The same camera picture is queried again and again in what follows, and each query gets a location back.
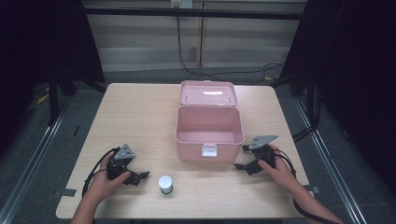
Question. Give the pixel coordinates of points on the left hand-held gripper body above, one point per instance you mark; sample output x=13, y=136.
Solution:
x=117, y=166

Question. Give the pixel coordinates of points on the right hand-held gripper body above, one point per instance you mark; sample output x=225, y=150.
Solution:
x=264, y=149

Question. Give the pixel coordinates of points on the person's left hand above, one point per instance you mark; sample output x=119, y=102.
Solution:
x=104, y=186

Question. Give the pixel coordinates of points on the person's right hand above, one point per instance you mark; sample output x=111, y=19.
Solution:
x=280, y=174

